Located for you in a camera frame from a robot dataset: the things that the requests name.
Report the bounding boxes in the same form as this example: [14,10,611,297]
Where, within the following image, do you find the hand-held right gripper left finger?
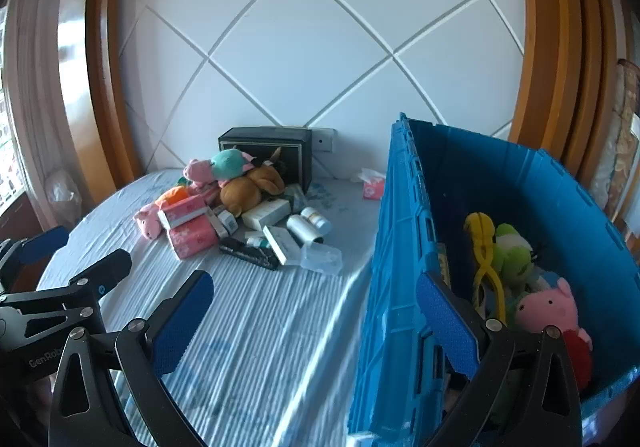
[49,270,215,447]

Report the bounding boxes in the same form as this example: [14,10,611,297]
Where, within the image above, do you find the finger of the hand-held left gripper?
[0,225,70,293]
[69,249,133,299]

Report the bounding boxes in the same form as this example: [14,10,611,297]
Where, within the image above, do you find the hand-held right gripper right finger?
[416,270,585,447]

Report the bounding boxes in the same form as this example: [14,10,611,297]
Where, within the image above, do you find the blue plastic crate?
[347,112,640,447]

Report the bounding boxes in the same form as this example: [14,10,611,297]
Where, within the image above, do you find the long white box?
[262,224,304,267]

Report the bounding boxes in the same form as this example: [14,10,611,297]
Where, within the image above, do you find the brown bear plush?
[220,147,286,218]

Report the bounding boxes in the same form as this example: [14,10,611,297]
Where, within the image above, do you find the clear plastic bag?
[45,169,84,206]

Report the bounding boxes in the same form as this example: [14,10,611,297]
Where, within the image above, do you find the pink pig plush orange dress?
[134,183,196,242]

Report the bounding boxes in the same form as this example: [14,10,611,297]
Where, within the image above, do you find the yellow plastic toy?
[464,212,508,328]

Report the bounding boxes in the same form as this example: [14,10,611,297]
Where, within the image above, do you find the black flat package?
[219,237,281,272]

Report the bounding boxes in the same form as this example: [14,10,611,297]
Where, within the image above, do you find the green frog plush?
[492,223,551,299]

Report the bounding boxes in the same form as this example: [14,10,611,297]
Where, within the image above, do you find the pink pig plush red dress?
[515,277,595,390]

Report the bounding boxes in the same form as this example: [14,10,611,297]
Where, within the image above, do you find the small white box red end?
[216,210,240,237]

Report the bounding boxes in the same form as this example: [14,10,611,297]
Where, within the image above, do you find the large white box green top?
[243,199,292,231]

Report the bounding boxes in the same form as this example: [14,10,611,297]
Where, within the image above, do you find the beige curtain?
[2,0,68,234]

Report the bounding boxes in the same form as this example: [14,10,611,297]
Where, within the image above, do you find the clear plastic box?
[300,243,344,277]

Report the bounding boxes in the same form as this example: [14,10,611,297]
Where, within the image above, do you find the white cylindrical flask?
[286,214,325,245]

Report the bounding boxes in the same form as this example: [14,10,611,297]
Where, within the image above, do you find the opened pink tissue pack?
[350,168,387,201]

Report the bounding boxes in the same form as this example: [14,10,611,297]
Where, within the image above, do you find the teal plush toy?
[209,149,256,178]

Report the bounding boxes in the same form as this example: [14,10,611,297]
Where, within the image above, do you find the small white bottle yellow label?
[300,206,333,235]

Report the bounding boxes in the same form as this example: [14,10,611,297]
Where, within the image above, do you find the floral patterned cloth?
[590,59,640,234]

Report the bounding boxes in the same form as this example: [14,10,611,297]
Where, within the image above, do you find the clear pouch with white strap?
[287,184,312,208]

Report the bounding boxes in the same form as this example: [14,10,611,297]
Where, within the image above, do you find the wooden wall trim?
[507,0,627,182]
[55,0,147,188]

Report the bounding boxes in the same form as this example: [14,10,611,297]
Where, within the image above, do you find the black gift bag gold handles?
[218,127,313,192]

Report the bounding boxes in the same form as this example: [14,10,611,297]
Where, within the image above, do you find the white wall socket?
[311,128,337,154]

